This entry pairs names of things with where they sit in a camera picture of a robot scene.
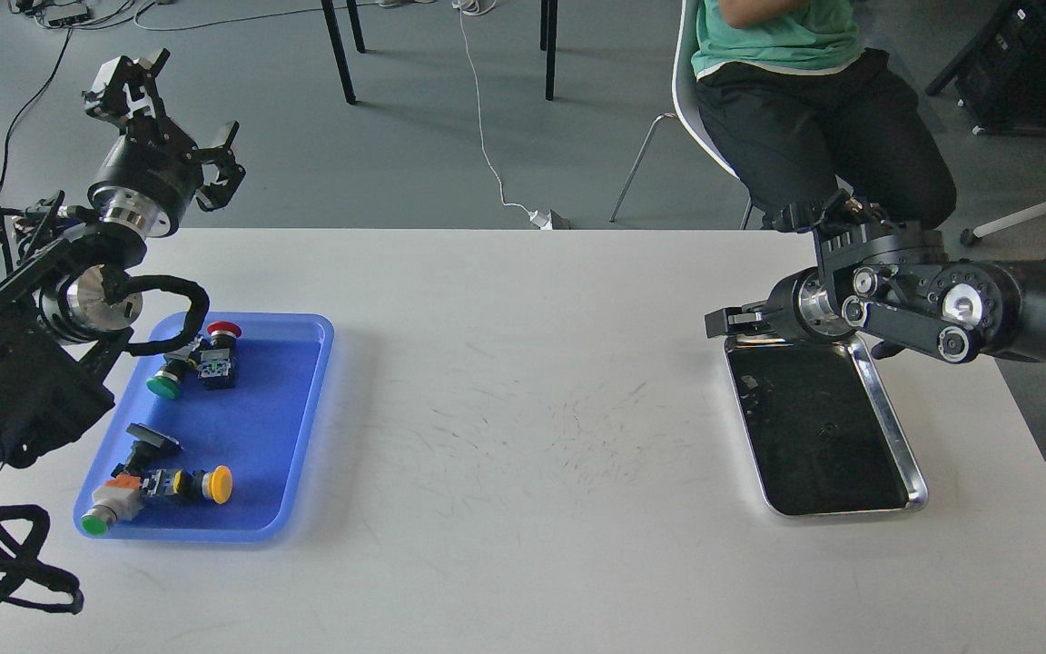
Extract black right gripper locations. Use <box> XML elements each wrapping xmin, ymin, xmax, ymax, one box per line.
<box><xmin>705</xmin><ymin>269</ymin><xmax>854</xmax><ymax>344</ymax></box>

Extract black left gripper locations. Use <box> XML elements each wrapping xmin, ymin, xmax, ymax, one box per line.
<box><xmin>83</xmin><ymin>49</ymin><xmax>246</xmax><ymax>239</ymax></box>

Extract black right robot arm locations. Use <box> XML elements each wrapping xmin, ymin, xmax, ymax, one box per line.
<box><xmin>705</xmin><ymin>190</ymin><xmax>1046</xmax><ymax>363</ymax></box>

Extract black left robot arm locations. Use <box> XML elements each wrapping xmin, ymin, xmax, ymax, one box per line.
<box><xmin>0</xmin><ymin>49</ymin><xmax>245</xmax><ymax>614</ymax></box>

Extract silver metal tray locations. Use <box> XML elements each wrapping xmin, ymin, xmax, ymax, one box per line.
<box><xmin>724</xmin><ymin>336</ymin><xmax>929</xmax><ymax>518</ymax></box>

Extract blue plastic tray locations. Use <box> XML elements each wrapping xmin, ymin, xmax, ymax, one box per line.
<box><xmin>72</xmin><ymin>312</ymin><xmax>335</xmax><ymax>543</ymax></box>

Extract seated person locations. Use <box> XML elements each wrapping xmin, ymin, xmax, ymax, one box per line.
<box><xmin>690</xmin><ymin>1</ymin><xmax>956</xmax><ymax>227</ymax></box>

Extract white chair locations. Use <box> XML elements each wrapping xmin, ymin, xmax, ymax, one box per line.
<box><xmin>610</xmin><ymin>0</ymin><xmax>858</xmax><ymax>230</ymax></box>

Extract black equipment case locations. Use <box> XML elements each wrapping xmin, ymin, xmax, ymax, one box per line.
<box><xmin>925</xmin><ymin>1</ymin><xmax>1046</xmax><ymax>137</ymax></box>

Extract black table legs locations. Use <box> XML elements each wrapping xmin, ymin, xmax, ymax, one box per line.
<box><xmin>320</xmin><ymin>0</ymin><xmax>560</xmax><ymax>106</ymax></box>

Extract black floor cable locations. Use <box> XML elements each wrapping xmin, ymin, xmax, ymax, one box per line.
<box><xmin>0</xmin><ymin>0</ymin><xmax>379</xmax><ymax>264</ymax></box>

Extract red push button switch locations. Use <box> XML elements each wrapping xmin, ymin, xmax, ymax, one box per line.
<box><xmin>198</xmin><ymin>322</ymin><xmax>243</xmax><ymax>391</ymax></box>

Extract white charger cable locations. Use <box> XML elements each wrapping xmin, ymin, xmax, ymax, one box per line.
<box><xmin>452</xmin><ymin>0</ymin><xmax>573</xmax><ymax>231</ymax></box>

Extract dark green push button switch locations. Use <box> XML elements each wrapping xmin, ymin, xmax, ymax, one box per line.
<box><xmin>144</xmin><ymin>334</ymin><xmax>202</xmax><ymax>399</ymax></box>

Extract black selector switch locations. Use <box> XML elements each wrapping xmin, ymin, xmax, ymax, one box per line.
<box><xmin>111</xmin><ymin>422</ymin><xmax>183</xmax><ymax>479</ymax></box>

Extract yellow push button switch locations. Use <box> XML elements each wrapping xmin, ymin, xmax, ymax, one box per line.
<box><xmin>140</xmin><ymin>465</ymin><xmax>233</xmax><ymax>505</ymax></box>

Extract light green push button switch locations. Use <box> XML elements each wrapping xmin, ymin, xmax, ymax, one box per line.
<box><xmin>79</xmin><ymin>473</ymin><xmax>144</xmax><ymax>537</ymax></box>

